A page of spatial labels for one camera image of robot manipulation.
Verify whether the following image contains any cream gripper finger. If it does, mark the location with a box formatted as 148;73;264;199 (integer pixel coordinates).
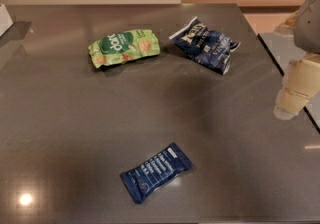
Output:
273;53;320;120

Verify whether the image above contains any blue rxbar blueberry bar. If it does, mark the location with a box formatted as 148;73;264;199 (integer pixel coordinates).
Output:
120;143;192;204

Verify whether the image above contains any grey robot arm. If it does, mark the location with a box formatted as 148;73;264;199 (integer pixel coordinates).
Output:
273;0;320;120

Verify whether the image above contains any dark blue chip bag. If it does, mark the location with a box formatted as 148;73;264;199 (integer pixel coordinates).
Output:
169;17;240;75

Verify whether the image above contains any green rice chip bag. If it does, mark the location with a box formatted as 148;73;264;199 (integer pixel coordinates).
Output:
88;29;160;68

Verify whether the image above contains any white box at left edge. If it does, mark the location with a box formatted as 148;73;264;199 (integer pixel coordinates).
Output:
0;4;13;36

